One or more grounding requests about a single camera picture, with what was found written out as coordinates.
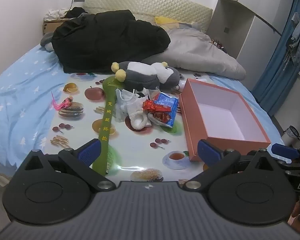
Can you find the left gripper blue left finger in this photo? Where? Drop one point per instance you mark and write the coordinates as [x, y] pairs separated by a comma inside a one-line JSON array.
[[89, 152]]

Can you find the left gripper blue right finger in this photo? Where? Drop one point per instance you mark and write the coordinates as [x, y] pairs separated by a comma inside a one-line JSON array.
[[209, 153]]

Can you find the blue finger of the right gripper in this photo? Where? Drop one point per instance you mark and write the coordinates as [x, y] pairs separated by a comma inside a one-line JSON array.
[[285, 151]]

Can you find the pink feather keychain toy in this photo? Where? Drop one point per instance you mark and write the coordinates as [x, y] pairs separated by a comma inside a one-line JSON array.
[[66, 103]]

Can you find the white paper towel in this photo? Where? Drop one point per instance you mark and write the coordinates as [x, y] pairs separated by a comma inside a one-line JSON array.
[[138, 117]]

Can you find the blue snack packet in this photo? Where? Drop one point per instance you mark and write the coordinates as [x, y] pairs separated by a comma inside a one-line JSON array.
[[170, 101]]

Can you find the red foil candy wrapper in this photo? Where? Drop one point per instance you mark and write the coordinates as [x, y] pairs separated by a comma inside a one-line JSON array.
[[152, 107]]

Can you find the dark red snack packet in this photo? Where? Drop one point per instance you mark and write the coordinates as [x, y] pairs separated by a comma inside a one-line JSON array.
[[162, 117]]

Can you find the white trash bin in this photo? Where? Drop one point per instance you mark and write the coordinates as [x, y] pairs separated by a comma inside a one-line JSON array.
[[290, 136]]

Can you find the green fabric massage stick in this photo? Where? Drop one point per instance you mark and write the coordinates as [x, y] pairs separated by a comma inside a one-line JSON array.
[[110, 85]]

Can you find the pink cardboard box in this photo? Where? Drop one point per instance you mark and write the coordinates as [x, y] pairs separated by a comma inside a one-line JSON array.
[[221, 116]]

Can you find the white plastic bag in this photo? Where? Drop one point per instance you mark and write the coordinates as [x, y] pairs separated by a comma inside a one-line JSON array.
[[123, 99]]

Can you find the blue curtain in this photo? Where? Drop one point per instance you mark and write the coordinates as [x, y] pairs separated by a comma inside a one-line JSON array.
[[280, 74]]

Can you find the light blue bedsheet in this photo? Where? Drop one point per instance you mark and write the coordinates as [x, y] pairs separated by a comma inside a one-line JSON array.
[[27, 88]]

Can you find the grey penguin plush toy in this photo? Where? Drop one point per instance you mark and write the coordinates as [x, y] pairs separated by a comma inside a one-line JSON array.
[[137, 75]]

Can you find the grey quilt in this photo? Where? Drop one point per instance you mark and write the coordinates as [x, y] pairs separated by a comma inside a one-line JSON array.
[[193, 50]]

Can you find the black jacket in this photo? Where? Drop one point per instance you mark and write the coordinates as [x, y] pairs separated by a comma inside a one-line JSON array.
[[92, 42]]

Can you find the cardboard box by bed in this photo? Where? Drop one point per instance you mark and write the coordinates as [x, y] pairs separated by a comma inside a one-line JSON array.
[[51, 26]]

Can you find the grey wardrobe cabinet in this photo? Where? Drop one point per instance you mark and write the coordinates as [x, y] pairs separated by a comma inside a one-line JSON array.
[[250, 31]]

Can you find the white clothes pile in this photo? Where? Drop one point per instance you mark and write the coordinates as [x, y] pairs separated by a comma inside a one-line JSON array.
[[53, 15]]

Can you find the yellow pillow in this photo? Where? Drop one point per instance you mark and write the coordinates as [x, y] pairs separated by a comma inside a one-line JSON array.
[[166, 23]]

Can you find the cream padded headboard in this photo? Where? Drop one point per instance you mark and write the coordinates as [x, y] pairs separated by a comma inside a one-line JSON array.
[[146, 10]]

